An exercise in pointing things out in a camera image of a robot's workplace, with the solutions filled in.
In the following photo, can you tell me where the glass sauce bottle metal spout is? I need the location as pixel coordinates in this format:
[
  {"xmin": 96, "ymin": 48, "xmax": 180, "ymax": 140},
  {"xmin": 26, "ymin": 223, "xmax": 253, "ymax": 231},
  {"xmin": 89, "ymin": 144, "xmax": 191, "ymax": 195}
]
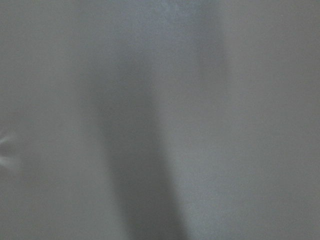
[{"xmin": 0, "ymin": 135, "xmax": 15, "ymax": 168}]

